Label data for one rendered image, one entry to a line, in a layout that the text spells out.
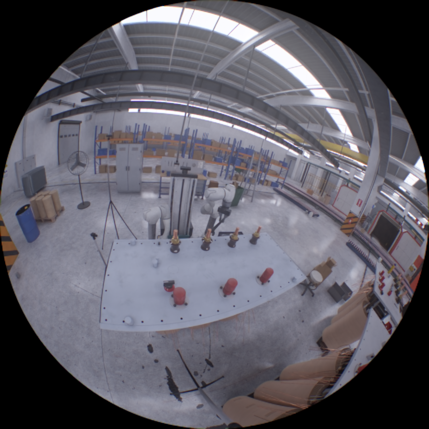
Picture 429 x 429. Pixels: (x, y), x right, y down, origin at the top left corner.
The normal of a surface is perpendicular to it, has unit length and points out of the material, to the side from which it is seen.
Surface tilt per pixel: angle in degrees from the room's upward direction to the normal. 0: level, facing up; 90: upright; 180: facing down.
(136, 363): 0
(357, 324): 90
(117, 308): 0
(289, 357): 0
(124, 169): 90
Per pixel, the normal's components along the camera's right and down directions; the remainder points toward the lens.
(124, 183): 0.34, 0.52
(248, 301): 0.21, -0.85
